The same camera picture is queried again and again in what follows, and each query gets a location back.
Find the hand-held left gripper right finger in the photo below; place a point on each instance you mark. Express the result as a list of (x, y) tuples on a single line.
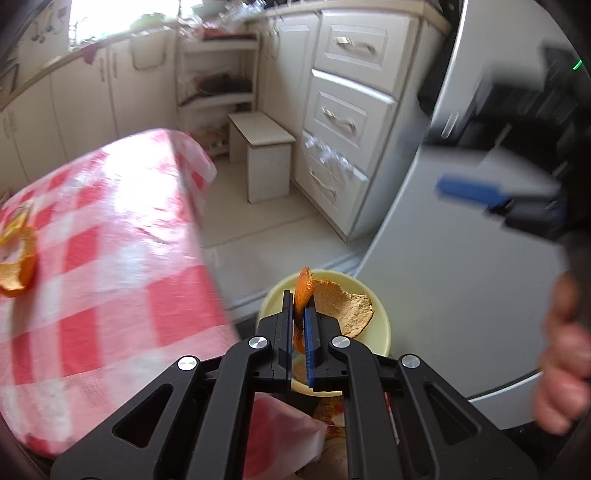
[(310, 350)]

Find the crumpled clear plastic bags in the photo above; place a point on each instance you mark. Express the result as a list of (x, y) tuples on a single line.
[(221, 16)]

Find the yellow bowl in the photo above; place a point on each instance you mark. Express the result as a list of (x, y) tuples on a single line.
[(277, 300)]

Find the white step stool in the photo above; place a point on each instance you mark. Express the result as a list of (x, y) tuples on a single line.
[(263, 134)]

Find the white refrigerator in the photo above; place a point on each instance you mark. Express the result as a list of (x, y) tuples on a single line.
[(438, 277)]

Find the white drawer cabinet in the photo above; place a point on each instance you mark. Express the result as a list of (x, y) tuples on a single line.
[(351, 115)]

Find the person's right hand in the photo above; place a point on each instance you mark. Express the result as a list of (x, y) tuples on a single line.
[(561, 360)]

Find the red checkered tablecloth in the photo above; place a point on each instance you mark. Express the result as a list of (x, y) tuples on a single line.
[(115, 258)]

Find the wide orange peel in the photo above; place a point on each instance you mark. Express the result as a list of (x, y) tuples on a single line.
[(18, 217)]

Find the white corner shelf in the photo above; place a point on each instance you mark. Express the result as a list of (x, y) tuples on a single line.
[(217, 99)]

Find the pink cloth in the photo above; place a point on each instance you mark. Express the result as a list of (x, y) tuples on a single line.
[(89, 54)]

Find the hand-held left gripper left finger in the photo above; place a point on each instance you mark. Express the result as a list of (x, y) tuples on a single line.
[(290, 341)]

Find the clear plastic bag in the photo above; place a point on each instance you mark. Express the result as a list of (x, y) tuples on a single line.
[(332, 154)]

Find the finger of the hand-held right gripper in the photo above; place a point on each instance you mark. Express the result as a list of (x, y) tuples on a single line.
[(471, 189)]

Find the dark pan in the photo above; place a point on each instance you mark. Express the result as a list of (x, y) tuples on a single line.
[(224, 84)]

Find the green bowl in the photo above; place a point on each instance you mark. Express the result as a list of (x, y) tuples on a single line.
[(147, 22)]

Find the large orange peel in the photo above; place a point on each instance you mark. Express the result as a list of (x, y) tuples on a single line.
[(346, 309)]

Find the floral cushion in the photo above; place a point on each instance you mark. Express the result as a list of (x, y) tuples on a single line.
[(334, 415)]

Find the small orange peel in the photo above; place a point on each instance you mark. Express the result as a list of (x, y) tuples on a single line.
[(303, 290)]

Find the curled orange peel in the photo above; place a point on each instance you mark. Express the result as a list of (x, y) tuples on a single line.
[(25, 272)]

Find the white kitchen cabinets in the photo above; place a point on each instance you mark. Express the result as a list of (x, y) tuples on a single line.
[(83, 101)]

